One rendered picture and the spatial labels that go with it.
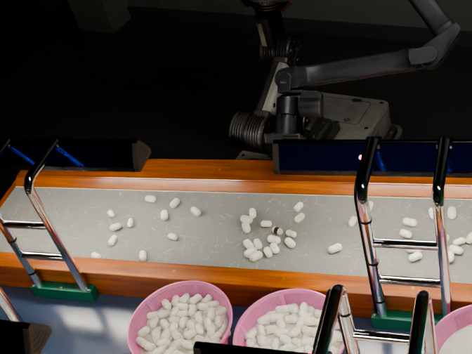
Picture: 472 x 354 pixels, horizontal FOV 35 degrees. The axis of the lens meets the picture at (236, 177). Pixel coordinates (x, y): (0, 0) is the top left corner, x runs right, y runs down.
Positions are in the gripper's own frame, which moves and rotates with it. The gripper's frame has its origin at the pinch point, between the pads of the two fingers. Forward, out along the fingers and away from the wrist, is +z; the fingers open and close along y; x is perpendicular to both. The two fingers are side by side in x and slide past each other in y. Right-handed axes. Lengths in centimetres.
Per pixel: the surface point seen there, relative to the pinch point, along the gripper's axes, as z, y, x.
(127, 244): 23.0, -43.4, -5.3
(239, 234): 18.6, -11.0, -1.4
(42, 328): 41, -27, -65
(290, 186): 3.8, -0.6, 9.1
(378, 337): 38, 36, -48
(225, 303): 36.1, -7.0, -18.5
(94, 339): 48, -44, -19
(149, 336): 46, -25, -23
